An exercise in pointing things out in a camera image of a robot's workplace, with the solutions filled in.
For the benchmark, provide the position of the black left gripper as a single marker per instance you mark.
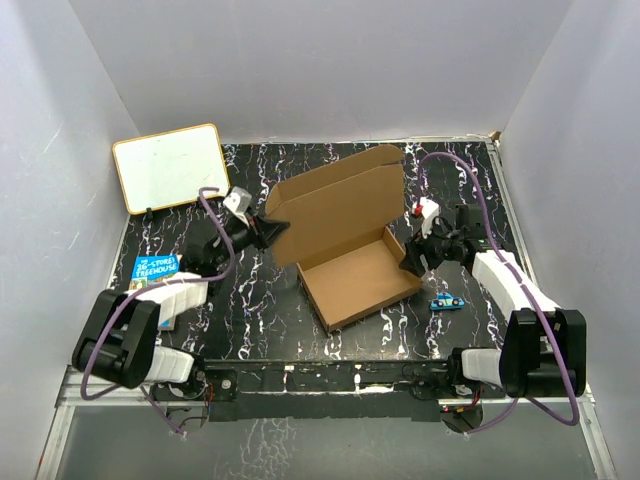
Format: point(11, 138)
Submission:
point(263, 232)

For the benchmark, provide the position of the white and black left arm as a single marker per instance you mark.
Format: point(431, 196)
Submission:
point(117, 347)

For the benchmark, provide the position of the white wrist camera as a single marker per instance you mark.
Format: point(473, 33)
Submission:
point(426, 211)
point(237, 202)

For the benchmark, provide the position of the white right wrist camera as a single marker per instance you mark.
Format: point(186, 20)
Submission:
point(426, 211)

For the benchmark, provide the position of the small blue toy car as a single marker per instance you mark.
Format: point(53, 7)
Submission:
point(446, 302)

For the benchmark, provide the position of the black mounting base bracket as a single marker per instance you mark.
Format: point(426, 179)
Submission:
point(419, 390)

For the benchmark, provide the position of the small orange-framed whiteboard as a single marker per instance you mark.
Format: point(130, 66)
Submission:
point(168, 169)

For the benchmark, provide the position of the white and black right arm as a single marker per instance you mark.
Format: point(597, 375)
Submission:
point(544, 348)

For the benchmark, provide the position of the brown cardboard box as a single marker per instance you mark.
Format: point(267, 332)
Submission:
point(339, 239)

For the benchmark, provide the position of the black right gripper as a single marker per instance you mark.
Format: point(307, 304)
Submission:
point(412, 259)

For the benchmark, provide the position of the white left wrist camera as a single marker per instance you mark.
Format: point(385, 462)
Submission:
point(237, 202)

